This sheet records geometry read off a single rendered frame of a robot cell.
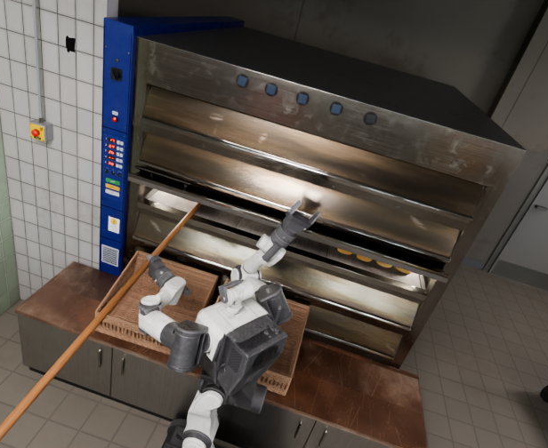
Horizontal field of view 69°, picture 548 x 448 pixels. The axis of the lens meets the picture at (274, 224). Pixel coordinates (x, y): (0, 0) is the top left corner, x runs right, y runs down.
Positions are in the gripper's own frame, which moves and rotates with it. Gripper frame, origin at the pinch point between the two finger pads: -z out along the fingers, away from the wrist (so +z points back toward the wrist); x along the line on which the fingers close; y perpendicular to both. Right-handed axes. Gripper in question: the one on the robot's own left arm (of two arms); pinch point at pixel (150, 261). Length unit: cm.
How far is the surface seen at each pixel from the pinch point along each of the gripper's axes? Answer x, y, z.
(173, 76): -77, 30, -46
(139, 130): -43, 21, -59
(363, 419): 61, 76, 105
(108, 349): 67, -14, -12
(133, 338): 57, -3, -4
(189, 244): 20, 42, -26
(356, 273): 1, 100, 57
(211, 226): 2, 49, -17
